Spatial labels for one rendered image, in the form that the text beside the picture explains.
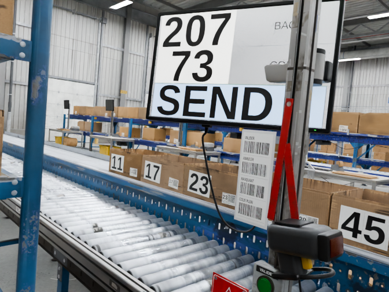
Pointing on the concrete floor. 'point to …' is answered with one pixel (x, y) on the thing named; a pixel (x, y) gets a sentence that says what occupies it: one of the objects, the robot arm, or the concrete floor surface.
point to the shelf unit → (30, 138)
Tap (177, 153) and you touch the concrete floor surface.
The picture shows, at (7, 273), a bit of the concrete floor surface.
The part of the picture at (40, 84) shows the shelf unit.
